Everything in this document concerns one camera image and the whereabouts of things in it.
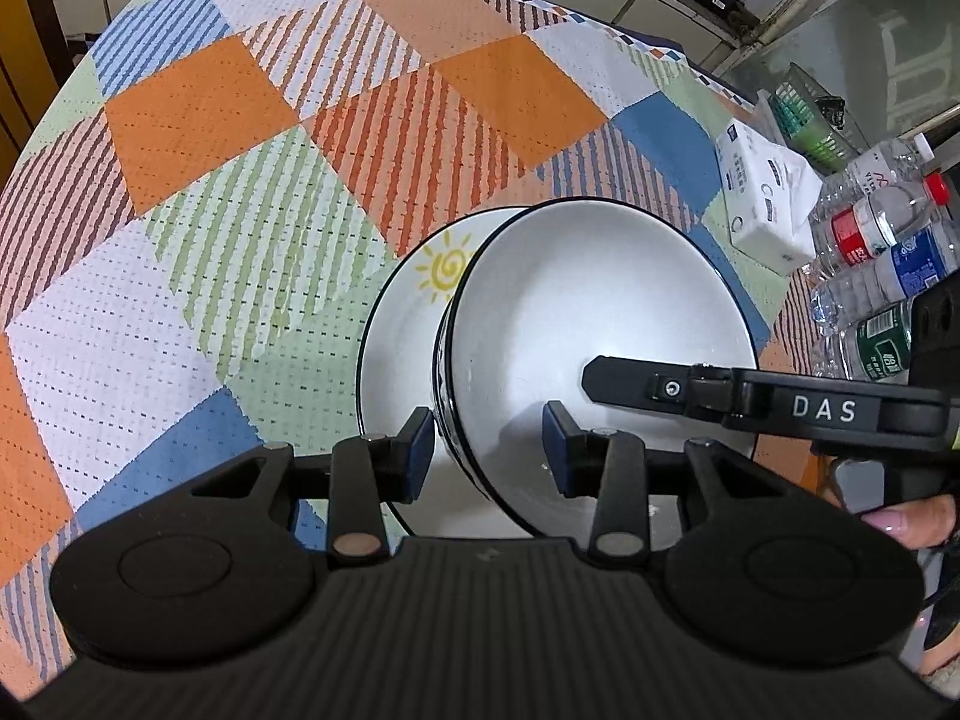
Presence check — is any white plate with sun print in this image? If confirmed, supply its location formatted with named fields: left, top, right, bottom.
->
left=358, top=206, right=542, bottom=542

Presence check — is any blue label water bottle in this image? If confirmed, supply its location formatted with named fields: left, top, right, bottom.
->
left=808, top=221, right=960, bottom=325

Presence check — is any white label water bottle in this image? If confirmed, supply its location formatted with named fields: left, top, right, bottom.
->
left=816, top=133, right=940, bottom=220

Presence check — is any red label water bottle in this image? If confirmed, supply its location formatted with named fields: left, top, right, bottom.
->
left=805, top=172, right=953, bottom=280

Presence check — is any green label water bottle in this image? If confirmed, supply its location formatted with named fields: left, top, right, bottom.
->
left=812, top=300, right=914, bottom=382

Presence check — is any colourful patchwork tablecloth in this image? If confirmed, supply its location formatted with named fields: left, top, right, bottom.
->
left=0, top=0, right=826, bottom=700

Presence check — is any green plastic basket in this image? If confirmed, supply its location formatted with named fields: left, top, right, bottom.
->
left=763, top=62, right=854, bottom=175

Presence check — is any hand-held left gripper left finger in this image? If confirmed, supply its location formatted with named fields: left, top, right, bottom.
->
left=187, top=406, right=437, bottom=568

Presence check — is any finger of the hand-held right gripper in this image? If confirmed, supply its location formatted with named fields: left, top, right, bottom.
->
left=581, top=355, right=745, bottom=430

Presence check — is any white tissue pack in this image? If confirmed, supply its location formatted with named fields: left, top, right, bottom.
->
left=708, top=123, right=826, bottom=275

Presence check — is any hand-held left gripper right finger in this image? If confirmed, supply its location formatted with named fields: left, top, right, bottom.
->
left=543, top=400, right=790, bottom=563

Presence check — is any person's right hand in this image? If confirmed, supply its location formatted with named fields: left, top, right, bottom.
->
left=823, top=456, right=960, bottom=554

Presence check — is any smooth white bowl black rim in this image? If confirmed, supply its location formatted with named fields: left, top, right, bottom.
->
left=448, top=198, right=761, bottom=539

